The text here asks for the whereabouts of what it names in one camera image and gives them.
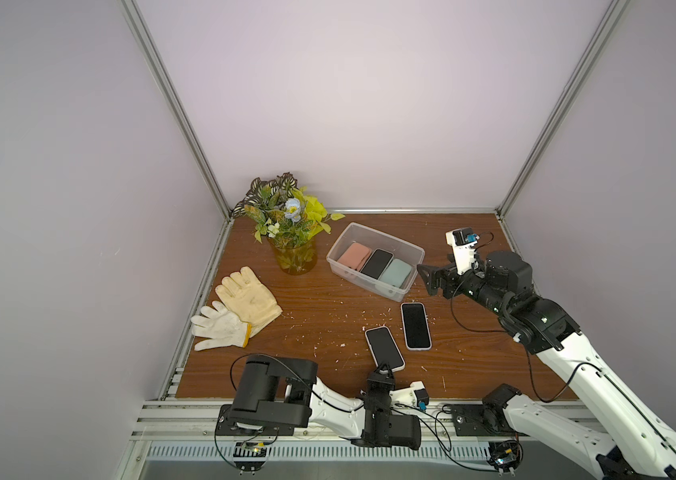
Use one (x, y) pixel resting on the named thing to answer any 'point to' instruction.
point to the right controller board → (505, 456)
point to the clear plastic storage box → (356, 232)
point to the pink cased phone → (355, 256)
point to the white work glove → (219, 328)
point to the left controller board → (249, 457)
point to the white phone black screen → (416, 326)
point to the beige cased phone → (384, 348)
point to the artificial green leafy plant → (285, 212)
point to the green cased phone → (396, 273)
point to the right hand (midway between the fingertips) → (437, 254)
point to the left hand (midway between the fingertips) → (387, 367)
